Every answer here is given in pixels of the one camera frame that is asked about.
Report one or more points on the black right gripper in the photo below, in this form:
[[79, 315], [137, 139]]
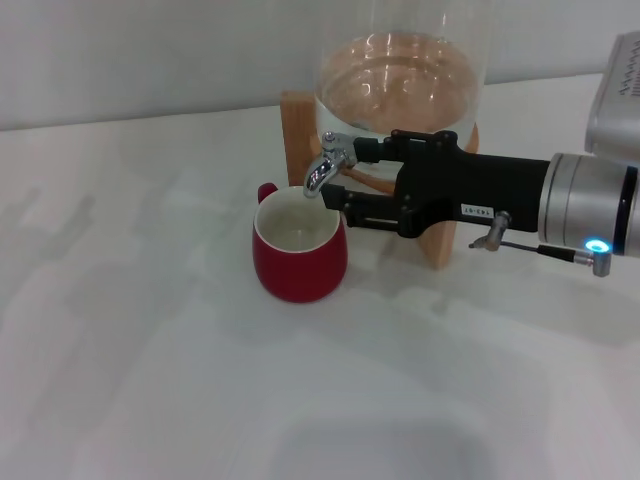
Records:
[[475, 190]]

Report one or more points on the chrome dispenser faucet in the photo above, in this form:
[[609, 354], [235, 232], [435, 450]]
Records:
[[325, 167]]

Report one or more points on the red ceramic cup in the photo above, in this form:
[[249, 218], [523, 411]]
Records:
[[300, 277]]

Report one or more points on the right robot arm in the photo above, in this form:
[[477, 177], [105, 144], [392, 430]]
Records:
[[585, 200]]

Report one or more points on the wooden dispenser stand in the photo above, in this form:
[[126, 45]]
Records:
[[295, 130]]

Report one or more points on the glass water dispenser jar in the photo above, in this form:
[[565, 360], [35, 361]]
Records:
[[400, 85]]

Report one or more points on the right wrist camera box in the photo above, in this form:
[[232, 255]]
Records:
[[617, 100]]

